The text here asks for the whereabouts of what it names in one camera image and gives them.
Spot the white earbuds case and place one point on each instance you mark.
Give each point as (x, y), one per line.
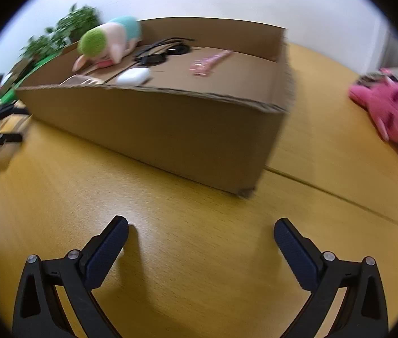
(132, 75)

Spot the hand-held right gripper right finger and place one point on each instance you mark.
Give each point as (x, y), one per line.
(295, 253)

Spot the pink rabbit plush toy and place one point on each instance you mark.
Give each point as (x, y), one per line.
(392, 112)

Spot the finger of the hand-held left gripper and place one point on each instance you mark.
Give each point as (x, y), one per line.
(12, 109)
(9, 138)

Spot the black sunglasses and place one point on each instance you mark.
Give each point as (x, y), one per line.
(149, 58)

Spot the beige phone case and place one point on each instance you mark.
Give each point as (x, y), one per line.
(79, 80)

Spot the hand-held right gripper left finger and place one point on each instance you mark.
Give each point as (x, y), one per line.
(105, 253)

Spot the small green potted plant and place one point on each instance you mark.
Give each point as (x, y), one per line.
(39, 47)

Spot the wooden picture frame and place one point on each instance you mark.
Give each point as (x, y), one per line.
(21, 68)

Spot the shallow cardboard box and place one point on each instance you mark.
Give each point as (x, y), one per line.
(149, 130)

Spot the large green potted plant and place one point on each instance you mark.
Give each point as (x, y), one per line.
(76, 21)

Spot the pink pig plush toy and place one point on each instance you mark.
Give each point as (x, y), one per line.
(121, 35)

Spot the pink pen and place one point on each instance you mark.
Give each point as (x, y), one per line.
(206, 62)

